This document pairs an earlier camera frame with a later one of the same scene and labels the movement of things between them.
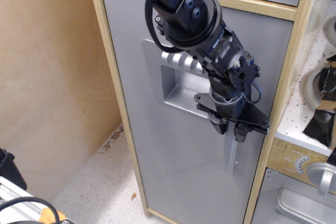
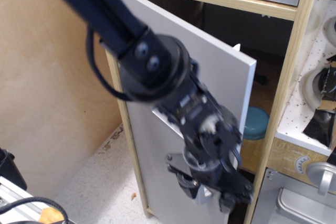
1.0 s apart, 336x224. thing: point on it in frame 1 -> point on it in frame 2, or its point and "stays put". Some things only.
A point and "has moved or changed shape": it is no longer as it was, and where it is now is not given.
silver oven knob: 323,175 stays put
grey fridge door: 190,173 has moved or changed shape
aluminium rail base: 23,210 stays put
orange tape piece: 48,216 stays put
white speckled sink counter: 305,95 stays put
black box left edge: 9,170 stays put
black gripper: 246,117 -> 212,161
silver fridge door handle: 230,147 has moved or changed shape
